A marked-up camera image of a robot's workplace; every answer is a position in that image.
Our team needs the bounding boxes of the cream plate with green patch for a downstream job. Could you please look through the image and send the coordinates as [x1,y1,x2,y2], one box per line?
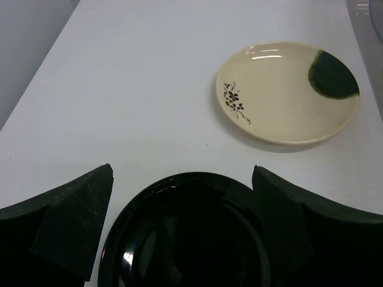
[215,41,360,145]

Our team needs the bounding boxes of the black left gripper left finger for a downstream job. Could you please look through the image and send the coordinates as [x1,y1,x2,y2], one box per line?
[1,164,114,282]

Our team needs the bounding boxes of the clear plastic bin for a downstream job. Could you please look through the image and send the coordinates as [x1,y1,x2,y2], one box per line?
[346,0,382,55]

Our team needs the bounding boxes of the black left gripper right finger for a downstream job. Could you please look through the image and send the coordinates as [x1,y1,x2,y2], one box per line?
[252,166,382,286]

